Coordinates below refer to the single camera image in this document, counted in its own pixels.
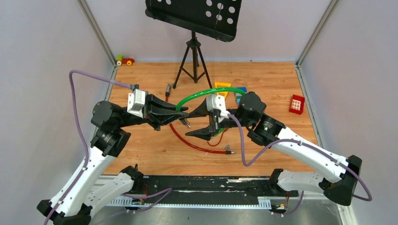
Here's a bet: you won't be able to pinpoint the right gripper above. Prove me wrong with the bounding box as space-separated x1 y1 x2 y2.
185 98 253 139

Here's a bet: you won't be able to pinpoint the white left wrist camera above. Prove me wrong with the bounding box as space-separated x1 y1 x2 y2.
127 84 148 118

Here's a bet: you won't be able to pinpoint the toy car red green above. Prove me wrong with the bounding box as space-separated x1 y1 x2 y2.
115 55 135 66

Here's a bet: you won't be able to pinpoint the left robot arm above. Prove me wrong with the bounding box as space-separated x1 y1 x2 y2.
37 90 188 225

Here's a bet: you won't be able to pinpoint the red window block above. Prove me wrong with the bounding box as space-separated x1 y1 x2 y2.
289 95 306 115

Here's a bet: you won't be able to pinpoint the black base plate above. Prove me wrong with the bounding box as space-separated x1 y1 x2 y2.
127 175 299 206

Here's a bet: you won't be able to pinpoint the red padlock with thin cable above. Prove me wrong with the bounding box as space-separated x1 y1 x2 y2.
207 128 228 147

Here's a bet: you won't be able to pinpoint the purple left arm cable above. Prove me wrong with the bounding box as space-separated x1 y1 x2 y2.
43 69 173 225

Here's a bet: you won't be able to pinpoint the keys of green lock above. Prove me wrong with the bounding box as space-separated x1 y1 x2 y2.
181 119 191 128

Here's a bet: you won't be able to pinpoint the black music stand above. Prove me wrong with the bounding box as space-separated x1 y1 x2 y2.
145 0 242 89

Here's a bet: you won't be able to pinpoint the blue green stacked blocks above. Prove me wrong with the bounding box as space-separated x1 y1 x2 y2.
234 87 247 105

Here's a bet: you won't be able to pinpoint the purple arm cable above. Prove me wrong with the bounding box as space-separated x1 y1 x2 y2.
227 113 373 217
43 69 173 225

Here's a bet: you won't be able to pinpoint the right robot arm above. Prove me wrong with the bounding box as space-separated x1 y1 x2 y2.
187 91 362 206

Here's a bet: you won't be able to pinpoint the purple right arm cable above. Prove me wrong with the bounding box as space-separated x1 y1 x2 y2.
227 113 373 217

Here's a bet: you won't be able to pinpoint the yellow triangular plastic piece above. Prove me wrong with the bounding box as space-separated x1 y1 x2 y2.
214 82 232 98

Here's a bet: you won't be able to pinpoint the green cable lock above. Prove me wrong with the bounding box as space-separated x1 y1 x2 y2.
176 87 246 135

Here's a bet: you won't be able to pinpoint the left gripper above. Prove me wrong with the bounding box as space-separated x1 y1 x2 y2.
116 90 189 131

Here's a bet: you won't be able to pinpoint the thick red cable lock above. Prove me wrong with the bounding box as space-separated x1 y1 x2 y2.
165 84 236 155

